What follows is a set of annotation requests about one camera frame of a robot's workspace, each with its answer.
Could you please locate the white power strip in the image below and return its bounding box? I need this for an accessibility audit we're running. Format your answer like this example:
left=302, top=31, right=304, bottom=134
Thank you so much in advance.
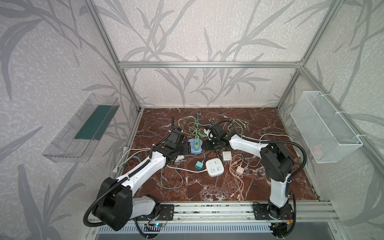
left=206, top=158, right=225, bottom=177

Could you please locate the teal charger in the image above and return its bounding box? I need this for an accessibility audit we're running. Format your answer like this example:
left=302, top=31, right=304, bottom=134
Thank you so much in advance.
left=195, top=161, right=204, bottom=172

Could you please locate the pink charger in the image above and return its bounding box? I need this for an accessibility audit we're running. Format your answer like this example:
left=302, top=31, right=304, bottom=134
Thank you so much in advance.
left=236, top=166, right=245, bottom=176

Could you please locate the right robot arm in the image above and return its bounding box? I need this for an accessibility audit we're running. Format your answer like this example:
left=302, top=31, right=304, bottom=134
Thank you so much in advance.
left=202, top=122, right=308, bottom=212

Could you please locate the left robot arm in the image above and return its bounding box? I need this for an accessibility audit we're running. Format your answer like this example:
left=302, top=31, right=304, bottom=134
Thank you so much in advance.
left=83, top=128, right=190, bottom=231

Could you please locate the blue power strip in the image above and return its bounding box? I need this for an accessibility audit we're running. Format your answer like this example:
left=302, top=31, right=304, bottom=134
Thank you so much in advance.
left=188, top=139, right=203, bottom=155

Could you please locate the green charger on blue strip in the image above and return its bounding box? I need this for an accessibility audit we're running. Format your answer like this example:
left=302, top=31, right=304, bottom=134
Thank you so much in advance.
left=194, top=136, right=200, bottom=151

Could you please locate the green cable bundle right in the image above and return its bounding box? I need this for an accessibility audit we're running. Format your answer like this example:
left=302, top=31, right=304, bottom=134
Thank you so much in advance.
left=226, top=118, right=248, bottom=133

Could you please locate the green cable bundle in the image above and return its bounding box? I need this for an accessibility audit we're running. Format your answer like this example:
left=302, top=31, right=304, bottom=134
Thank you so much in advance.
left=226, top=118, right=248, bottom=133
left=177, top=113, right=212, bottom=139

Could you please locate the green cable bundle left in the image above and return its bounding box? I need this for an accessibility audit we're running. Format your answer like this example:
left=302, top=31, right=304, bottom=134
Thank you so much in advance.
left=177, top=113, right=212, bottom=139

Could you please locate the pink charging cable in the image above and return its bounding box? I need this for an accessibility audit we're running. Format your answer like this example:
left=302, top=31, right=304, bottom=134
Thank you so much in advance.
left=227, top=154, right=245, bottom=201

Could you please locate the teal multi-head cable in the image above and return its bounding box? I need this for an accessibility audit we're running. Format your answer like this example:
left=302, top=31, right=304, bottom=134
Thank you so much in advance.
left=121, top=155, right=142, bottom=167

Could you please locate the white power cord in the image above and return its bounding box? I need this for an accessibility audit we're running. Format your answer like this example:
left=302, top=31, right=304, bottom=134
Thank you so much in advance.
left=113, top=146, right=208, bottom=190

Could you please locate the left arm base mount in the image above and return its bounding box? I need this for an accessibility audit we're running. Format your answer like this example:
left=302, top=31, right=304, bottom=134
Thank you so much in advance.
left=146, top=204, right=175, bottom=221

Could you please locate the aluminium front rail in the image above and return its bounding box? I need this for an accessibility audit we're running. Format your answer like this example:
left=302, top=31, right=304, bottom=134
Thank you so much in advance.
left=86, top=201, right=340, bottom=224

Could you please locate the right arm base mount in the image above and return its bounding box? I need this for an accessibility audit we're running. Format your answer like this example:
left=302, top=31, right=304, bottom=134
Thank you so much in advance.
left=252, top=202, right=295, bottom=221

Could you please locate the clear plastic wall tray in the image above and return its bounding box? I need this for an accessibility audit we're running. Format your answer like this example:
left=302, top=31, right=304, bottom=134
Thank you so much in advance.
left=43, top=94, right=120, bottom=163

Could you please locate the white wire mesh basket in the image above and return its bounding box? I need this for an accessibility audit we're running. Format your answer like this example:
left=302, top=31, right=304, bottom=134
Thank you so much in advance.
left=291, top=91, right=364, bottom=164

